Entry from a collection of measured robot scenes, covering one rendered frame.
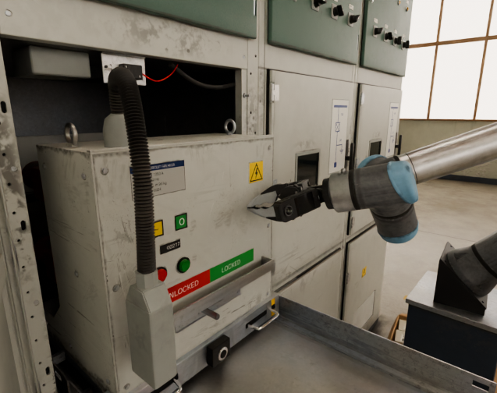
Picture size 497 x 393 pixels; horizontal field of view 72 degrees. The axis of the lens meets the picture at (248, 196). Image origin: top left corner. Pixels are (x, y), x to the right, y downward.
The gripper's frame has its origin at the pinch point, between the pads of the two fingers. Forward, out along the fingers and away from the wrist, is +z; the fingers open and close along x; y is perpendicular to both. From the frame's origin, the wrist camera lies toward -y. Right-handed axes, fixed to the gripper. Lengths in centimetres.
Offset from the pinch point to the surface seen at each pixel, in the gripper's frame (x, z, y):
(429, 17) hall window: 196, -107, 810
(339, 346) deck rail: -41.8, -12.4, 6.8
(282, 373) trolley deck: -39.4, -1.9, -8.3
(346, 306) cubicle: -80, 8, 98
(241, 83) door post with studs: 32.8, 2.6, 18.0
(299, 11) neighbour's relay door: 53, -12, 42
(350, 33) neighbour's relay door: 50, -22, 80
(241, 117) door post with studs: 23.6, 5.1, 18.0
